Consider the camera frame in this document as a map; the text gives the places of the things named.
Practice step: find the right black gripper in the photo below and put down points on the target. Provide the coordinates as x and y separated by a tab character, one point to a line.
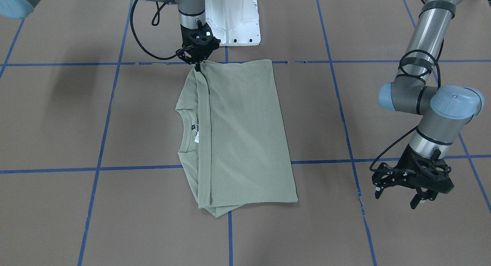
190	54

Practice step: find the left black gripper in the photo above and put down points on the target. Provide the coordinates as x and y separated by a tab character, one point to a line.
409	161

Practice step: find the olive green long-sleeve shirt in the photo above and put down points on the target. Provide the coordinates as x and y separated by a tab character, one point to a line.
242	156

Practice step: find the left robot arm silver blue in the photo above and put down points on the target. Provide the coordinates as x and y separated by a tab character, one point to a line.
445	109

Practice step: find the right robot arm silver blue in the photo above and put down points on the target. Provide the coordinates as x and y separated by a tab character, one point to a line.
191	14

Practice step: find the white shirt hang tag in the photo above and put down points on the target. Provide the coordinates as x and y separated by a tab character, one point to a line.
195	129

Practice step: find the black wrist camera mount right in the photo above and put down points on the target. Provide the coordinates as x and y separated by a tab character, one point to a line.
201	37

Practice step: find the white central pedestal column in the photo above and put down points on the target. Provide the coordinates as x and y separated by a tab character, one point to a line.
234	22

